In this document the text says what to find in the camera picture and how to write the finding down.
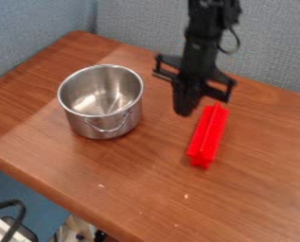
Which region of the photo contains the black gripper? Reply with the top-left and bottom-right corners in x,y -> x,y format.
151,39 -> 239,117

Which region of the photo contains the red cross-shaped block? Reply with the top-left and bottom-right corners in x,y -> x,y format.
187,102 -> 230,168

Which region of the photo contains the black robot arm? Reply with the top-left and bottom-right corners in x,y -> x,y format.
153,0 -> 243,116

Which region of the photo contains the metal pot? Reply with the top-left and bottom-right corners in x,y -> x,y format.
58,64 -> 145,140

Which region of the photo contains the wooden table leg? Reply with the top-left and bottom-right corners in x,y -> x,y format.
57,215 -> 97,242

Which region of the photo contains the black cable loop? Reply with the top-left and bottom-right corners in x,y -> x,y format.
0,199 -> 29,242

